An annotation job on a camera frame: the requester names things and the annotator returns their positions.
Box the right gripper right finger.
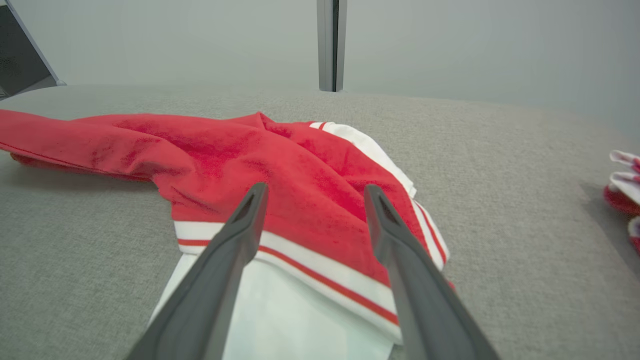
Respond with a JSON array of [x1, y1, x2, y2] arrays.
[[363, 183, 501, 360]]

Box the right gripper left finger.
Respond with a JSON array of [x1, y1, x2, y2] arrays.
[[125, 182, 270, 360]]

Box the red white-trimmed garment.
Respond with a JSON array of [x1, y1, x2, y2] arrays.
[[0, 109, 456, 360]]

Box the red white towels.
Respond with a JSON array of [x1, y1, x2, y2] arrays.
[[602, 149, 640, 253]]

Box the grey metal partition post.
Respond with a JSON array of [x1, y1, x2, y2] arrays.
[[316, 0, 348, 93]]

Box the dark panel with grey frame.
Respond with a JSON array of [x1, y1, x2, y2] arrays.
[[0, 0, 67, 100]]

